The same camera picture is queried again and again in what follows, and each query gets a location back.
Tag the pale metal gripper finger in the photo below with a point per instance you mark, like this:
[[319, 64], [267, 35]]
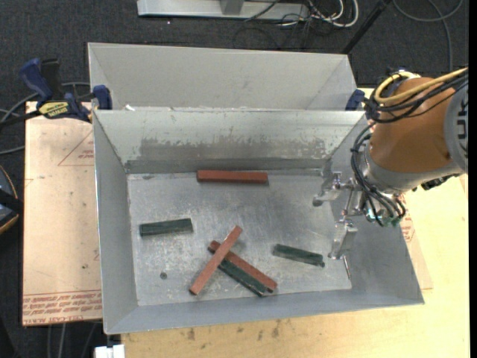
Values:
[[343, 239], [331, 193]]

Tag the dark green flat block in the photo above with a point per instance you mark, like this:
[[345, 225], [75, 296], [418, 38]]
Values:
[[298, 255], [166, 227], [244, 278]]

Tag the grey metal bin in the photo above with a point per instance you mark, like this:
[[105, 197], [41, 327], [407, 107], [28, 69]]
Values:
[[238, 207]]

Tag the red-brown flat block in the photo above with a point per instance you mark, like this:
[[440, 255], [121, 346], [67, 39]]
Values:
[[216, 260], [253, 270], [232, 176]]

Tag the brown cardboard board red print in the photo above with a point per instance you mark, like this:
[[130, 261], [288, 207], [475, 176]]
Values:
[[61, 215]]

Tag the black cylinder on white bracket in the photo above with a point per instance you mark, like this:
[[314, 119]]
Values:
[[436, 183]]

